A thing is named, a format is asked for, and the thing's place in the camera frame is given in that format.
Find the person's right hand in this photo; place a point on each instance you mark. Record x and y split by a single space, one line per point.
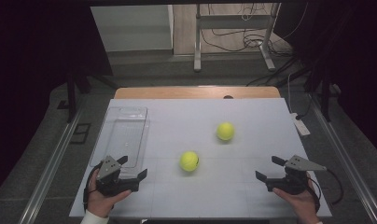
301 205

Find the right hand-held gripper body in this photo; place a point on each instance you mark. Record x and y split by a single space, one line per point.
290 183

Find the black metal stand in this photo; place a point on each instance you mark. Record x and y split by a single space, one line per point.
72 96
325 99

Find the white cabinet panel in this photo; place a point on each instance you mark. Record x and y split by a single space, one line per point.
133 28

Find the aluminium floor rail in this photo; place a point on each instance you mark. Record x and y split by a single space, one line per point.
53 168
348 161

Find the white power strip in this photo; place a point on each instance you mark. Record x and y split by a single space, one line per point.
300 125

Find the black curtain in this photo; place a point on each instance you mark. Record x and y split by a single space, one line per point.
357 46
37 46

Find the white metal desk frame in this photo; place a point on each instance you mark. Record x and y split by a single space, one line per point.
197 46

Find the person's left hand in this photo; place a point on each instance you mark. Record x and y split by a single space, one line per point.
99 202

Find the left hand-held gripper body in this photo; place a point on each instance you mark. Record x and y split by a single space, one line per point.
108 168

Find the clear plastic container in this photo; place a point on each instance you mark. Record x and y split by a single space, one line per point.
127 137

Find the yellow-green tennis ball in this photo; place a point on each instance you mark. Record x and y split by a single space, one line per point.
225 131
189 161

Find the black rectangular floor frame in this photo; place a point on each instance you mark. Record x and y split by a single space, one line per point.
80 133

